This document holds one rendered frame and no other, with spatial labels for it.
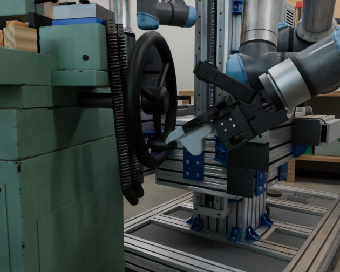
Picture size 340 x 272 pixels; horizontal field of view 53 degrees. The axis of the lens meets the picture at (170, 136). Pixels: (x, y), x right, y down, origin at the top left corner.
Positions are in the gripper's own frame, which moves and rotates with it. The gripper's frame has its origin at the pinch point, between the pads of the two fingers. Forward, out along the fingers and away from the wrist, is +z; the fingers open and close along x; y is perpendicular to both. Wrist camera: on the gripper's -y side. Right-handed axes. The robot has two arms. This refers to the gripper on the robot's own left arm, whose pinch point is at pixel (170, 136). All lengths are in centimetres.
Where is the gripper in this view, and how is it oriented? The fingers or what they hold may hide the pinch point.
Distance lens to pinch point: 63.0
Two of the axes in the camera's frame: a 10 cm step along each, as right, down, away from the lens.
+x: 2.7, -1.2, 9.5
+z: -8.3, 4.7, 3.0
